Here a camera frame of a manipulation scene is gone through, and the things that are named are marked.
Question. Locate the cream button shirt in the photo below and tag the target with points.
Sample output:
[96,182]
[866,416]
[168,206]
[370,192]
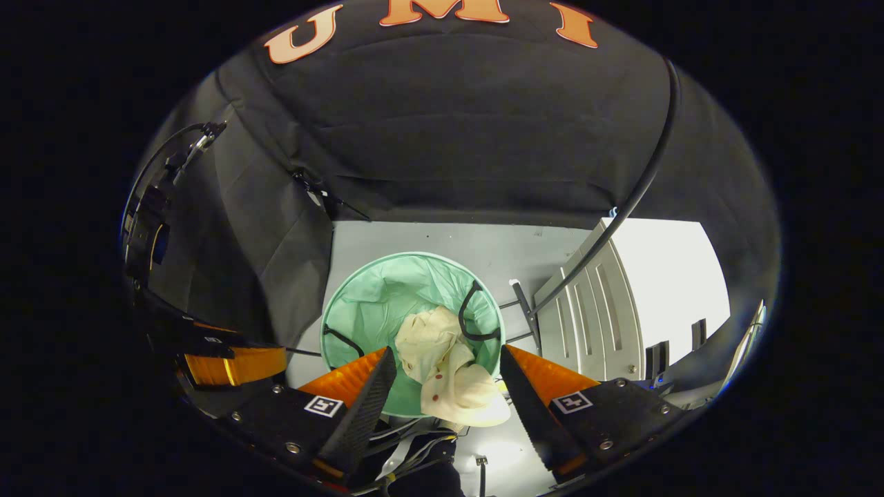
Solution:
[449,386]

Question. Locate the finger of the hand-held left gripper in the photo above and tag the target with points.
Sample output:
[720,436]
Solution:
[235,364]

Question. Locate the black backdrop cloth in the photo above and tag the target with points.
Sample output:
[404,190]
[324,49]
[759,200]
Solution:
[449,138]

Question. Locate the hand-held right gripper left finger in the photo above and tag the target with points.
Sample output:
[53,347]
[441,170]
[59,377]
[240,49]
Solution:
[362,414]

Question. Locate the green laundry hamper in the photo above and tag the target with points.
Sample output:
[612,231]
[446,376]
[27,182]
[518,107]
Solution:
[387,297]

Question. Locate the small black block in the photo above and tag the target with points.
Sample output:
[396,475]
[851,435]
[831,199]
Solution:
[699,333]
[656,359]

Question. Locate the black clothes rack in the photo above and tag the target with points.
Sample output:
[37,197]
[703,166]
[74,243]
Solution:
[671,117]

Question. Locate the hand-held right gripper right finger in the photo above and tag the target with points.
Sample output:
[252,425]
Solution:
[528,407]

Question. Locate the white cabinet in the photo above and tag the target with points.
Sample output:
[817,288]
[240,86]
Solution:
[663,276]

